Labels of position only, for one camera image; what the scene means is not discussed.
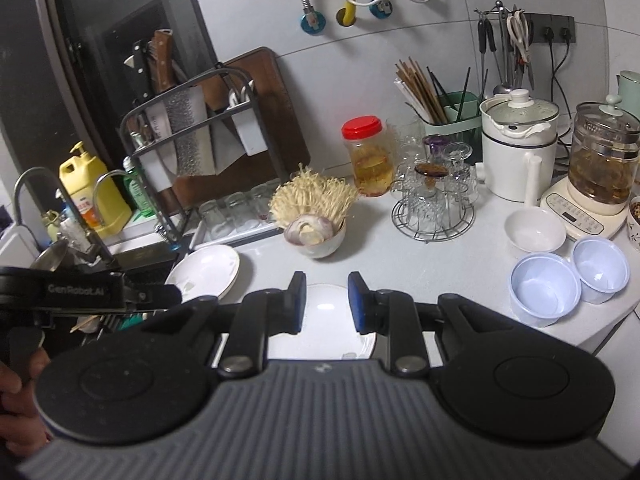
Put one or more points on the grey metal knife rack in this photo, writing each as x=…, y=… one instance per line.
x=150, y=170

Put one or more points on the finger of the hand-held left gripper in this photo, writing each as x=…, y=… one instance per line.
x=155, y=297

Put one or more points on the red-lid plastic jar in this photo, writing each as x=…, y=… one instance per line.
x=367, y=165

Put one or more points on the hanging utensil rack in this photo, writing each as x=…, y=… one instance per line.
x=500, y=11

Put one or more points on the halved purple onion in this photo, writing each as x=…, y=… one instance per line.
x=306, y=227

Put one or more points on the wooden cutting board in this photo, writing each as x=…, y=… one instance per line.
x=285, y=125

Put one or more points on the bundle of wooden chopsticks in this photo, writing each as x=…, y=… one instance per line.
x=420, y=90

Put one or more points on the white electric cooking pot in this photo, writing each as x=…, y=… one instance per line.
x=515, y=160

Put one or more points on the white bowl with gold rim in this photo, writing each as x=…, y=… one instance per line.
x=320, y=250

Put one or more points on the bunch of enoki mushrooms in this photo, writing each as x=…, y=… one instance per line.
x=310, y=195

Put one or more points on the white shallow plate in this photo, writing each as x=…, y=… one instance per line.
x=202, y=270
x=233, y=287

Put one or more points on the leaf-patterned ceramic bowl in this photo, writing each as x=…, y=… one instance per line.
x=635, y=225

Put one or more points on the tall patterned glass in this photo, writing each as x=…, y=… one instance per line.
x=407, y=140

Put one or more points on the green soap bottle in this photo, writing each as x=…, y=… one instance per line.
x=140, y=195

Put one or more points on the small steel faucet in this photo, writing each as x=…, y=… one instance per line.
x=107, y=176

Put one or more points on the steel pot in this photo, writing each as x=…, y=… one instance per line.
x=50, y=257

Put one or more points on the bundle of dark chopsticks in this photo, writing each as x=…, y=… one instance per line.
x=462, y=95

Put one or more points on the black wall socket strip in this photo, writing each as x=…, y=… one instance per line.
x=555, y=27

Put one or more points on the person's left hand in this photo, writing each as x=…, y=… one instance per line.
x=17, y=400

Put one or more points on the steel ladle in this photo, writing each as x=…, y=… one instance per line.
x=501, y=80

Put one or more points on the large steel faucet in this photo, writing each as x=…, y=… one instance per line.
x=35, y=175

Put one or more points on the dark window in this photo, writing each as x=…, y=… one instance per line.
x=125, y=20

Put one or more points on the glass health kettle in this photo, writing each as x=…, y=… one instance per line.
x=600, y=170

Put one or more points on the green chopstick holder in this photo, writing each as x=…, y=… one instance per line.
x=452, y=132

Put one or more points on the white rack cup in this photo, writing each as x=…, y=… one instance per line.
x=247, y=125

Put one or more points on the white drain tray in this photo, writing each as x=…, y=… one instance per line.
x=235, y=237

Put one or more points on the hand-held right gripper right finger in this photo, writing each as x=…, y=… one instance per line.
x=357, y=305

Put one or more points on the white ceramic bowl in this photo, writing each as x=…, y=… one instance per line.
x=534, y=232

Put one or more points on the white chopstick packet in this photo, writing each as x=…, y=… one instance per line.
x=407, y=97

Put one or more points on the light blue plastic bowl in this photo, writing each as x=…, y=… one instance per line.
x=542, y=290
x=600, y=270

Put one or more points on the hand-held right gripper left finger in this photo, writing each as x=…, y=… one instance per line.
x=298, y=305

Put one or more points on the clear drinking glass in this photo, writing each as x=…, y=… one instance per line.
x=237, y=212
x=261, y=202
x=211, y=220

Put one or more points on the purple glass cup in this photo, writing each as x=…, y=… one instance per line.
x=434, y=145

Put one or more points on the yellow detergent bottle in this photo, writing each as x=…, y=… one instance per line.
x=95, y=195

